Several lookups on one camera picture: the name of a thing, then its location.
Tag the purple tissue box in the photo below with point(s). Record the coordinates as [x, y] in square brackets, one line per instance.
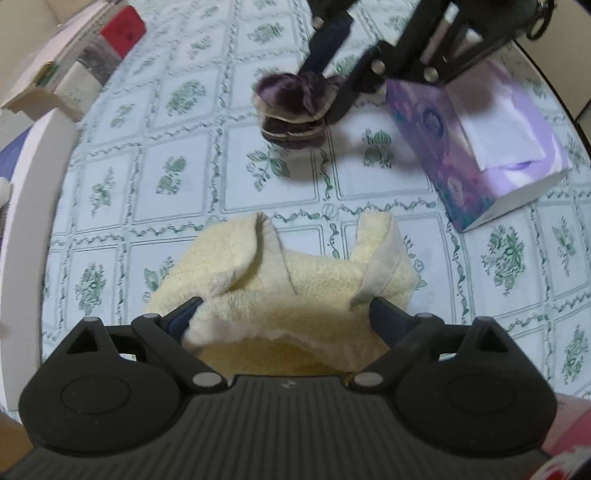
[429, 138]

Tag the pale yellow towel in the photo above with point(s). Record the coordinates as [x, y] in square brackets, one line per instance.
[300, 295]

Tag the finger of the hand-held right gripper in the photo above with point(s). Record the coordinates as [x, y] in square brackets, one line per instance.
[328, 41]
[358, 83]

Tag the grey spine book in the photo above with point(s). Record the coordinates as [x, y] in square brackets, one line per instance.
[99, 60]

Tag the white spine book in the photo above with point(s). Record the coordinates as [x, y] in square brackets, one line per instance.
[76, 92]

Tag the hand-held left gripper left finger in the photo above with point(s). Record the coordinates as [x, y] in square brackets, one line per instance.
[181, 319]

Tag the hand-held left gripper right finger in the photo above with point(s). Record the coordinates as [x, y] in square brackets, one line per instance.
[388, 319]

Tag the small closed cardboard box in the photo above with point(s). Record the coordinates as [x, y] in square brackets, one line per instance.
[10, 436]

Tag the floral printed bed sheet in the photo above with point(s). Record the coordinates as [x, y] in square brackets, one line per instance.
[184, 161]

